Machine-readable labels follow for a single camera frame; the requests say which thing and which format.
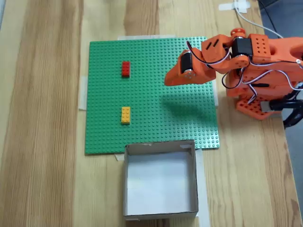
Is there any yellow lego block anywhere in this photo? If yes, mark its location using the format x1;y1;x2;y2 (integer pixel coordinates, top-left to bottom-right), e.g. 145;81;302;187
120;106;131;125

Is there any green lego baseplate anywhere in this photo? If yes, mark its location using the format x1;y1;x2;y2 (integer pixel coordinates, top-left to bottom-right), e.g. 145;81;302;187
84;36;221;156

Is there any red lego block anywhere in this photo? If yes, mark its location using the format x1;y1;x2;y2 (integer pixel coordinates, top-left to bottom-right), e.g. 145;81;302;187
121;61;131;78

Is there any open cardboard box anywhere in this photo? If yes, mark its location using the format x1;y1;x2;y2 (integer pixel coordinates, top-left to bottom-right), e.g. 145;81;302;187
122;139;199;219

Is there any white tape cross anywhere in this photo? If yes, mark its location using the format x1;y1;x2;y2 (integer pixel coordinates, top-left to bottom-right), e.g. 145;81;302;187
218;0;250;14

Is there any black table clamp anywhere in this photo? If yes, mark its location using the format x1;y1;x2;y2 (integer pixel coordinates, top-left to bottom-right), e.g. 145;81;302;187
259;93;303;130

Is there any white cable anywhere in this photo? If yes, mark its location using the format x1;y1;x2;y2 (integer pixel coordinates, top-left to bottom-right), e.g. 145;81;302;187
233;6;285;40

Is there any thin black cable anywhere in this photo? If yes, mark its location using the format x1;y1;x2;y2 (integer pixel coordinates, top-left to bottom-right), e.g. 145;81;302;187
258;0;285;38

